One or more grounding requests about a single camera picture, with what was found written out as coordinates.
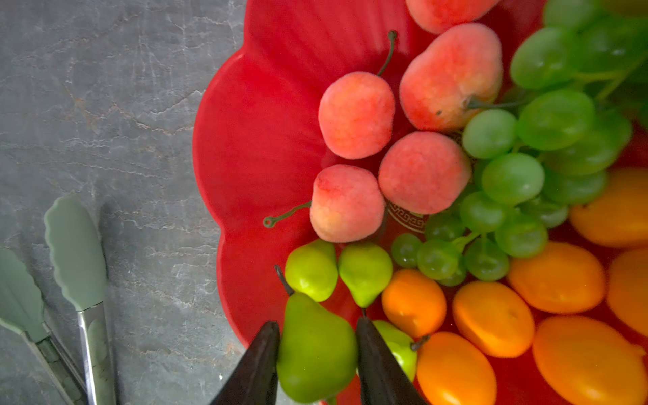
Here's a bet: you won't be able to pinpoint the peach top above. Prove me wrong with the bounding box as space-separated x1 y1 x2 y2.
318 30 398 160

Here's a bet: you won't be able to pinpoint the red flower-shaped bowl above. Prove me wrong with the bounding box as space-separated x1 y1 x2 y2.
191 0 648 405

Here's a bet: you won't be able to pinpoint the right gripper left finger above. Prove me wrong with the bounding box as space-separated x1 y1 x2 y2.
211 321 280 405

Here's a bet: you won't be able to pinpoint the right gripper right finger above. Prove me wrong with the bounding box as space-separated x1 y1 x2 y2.
355 317 426 405

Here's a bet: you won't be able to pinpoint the green-tipped metal tongs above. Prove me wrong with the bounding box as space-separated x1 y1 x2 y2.
1 197 117 404

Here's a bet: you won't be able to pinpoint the green lime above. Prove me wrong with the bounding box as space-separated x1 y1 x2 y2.
274 265 359 404

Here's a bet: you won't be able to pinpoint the green pear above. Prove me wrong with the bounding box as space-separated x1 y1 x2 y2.
373 320 431 382
339 241 393 308
285 239 339 302

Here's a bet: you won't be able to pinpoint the green grape bunch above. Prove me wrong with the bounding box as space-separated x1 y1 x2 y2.
388 1 647 286

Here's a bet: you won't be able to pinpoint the orange mandarin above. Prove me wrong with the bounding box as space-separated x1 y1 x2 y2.
533 316 647 404
452 281 536 359
569 168 647 249
416 332 497 404
506 241 607 314
381 269 447 339
607 248 647 336

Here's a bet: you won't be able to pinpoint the red peach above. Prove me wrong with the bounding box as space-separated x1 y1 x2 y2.
405 0 500 35

